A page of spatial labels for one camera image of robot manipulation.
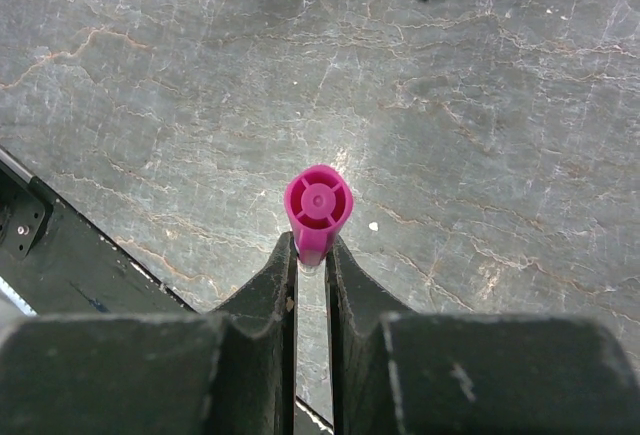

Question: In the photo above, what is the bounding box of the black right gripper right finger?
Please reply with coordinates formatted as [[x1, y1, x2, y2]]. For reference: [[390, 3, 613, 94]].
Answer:
[[326, 242, 639, 434]]

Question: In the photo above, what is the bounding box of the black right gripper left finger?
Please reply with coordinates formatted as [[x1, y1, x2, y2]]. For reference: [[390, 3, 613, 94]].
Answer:
[[1, 233, 297, 434]]

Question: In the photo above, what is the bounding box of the white marker with magenta cap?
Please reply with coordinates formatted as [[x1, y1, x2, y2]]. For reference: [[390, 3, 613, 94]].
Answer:
[[284, 164, 354, 267]]

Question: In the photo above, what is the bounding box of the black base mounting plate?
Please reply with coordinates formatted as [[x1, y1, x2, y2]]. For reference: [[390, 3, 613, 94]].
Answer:
[[1, 150, 190, 316]]

